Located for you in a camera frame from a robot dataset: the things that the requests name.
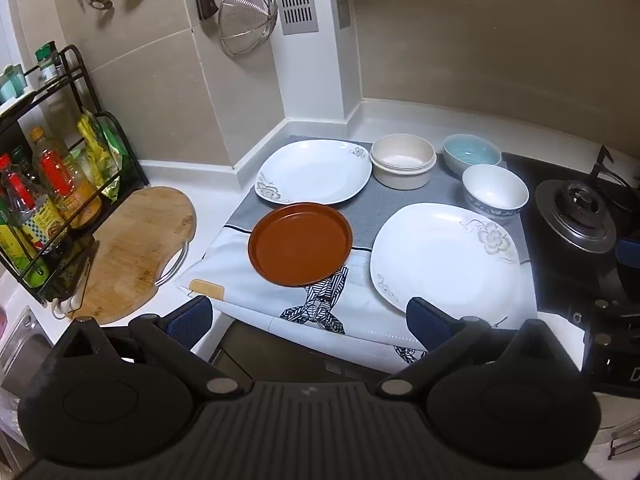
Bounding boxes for metal mesh strainer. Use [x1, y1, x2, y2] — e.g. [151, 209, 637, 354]
[218, 0, 279, 57]

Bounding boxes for yellow snack packet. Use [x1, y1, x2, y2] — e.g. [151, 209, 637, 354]
[75, 114, 108, 196]

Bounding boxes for green bottle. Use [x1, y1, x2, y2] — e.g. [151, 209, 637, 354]
[0, 210, 51, 288]

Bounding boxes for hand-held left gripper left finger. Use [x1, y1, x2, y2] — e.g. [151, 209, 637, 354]
[64, 295, 242, 402]

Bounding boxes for grey white printed cloth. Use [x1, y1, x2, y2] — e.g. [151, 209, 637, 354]
[175, 135, 538, 376]

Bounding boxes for black wire rack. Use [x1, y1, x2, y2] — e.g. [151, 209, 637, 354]
[0, 45, 151, 306]

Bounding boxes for red cap sauce bottle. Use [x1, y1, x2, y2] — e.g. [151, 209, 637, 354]
[0, 155, 66, 252]

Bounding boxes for white square floral plate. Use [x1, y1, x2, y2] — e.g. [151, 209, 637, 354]
[255, 139, 373, 206]
[369, 202, 523, 317]

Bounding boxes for metal sink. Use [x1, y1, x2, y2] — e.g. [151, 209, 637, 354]
[0, 305, 53, 401]

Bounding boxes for cooking oil bottle red label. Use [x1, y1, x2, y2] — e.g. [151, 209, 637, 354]
[27, 127, 103, 231]

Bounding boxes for teal striped bowl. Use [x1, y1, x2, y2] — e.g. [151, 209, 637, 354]
[442, 133, 502, 178]

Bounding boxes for white bowl blue pattern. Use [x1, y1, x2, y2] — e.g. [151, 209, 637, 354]
[461, 164, 530, 221]

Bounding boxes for green snack packet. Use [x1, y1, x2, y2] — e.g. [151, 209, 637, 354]
[95, 112, 132, 202]

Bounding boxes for clear plastic bag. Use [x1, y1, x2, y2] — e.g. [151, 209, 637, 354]
[0, 387, 31, 453]

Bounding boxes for wooden cutting board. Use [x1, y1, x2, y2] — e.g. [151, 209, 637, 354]
[67, 186, 197, 325]

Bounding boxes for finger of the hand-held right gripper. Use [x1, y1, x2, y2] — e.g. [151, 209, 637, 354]
[594, 239, 640, 313]

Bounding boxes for teal cups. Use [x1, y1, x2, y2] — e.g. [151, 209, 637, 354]
[0, 64, 26, 103]

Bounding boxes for black pan support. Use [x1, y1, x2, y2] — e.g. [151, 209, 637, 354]
[590, 145, 640, 211]

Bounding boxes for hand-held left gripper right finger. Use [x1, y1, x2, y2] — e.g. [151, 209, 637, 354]
[375, 297, 572, 401]

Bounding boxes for gas burner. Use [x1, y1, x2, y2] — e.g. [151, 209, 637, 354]
[535, 179, 618, 255]

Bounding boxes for black gas stove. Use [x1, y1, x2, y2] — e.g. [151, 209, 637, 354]
[502, 150, 640, 328]

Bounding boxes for beige bowl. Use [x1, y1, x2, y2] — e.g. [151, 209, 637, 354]
[370, 133, 438, 191]

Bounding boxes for green cap spice jar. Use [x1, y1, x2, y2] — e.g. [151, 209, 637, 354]
[35, 42, 63, 86]

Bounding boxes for brown round plate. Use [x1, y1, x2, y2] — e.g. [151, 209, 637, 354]
[247, 202, 353, 288]

